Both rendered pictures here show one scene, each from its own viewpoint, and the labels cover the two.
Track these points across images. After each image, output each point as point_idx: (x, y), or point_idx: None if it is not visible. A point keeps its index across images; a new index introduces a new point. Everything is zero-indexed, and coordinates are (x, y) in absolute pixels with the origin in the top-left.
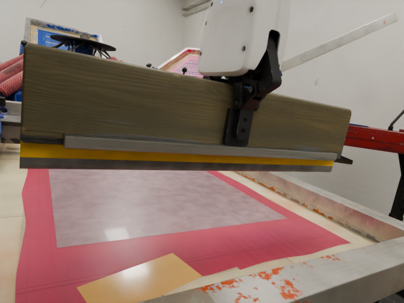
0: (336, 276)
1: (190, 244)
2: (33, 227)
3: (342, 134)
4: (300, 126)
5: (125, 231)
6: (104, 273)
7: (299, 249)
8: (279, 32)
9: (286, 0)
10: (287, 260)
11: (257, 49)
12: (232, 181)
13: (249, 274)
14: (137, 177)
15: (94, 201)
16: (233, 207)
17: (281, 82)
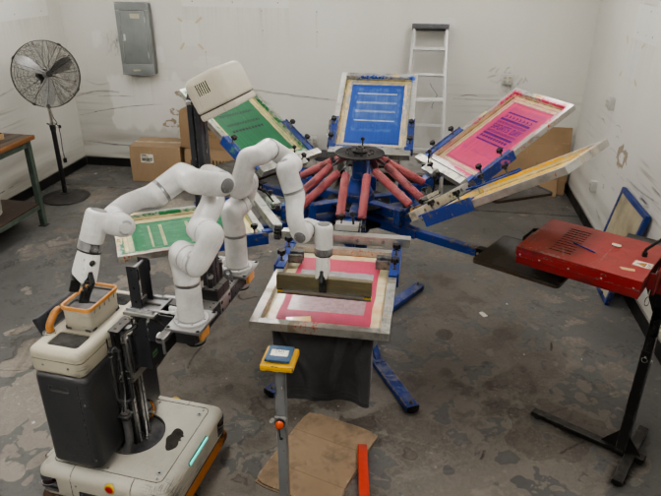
0: (329, 327)
1: (317, 315)
2: (284, 302)
3: (368, 290)
4: (346, 287)
5: (304, 308)
6: (292, 316)
7: (346, 324)
8: (323, 271)
9: (324, 264)
10: None
11: (317, 275)
12: (373, 294)
13: None
14: None
15: (304, 296)
16: (349, 307)
17: (322, 282)
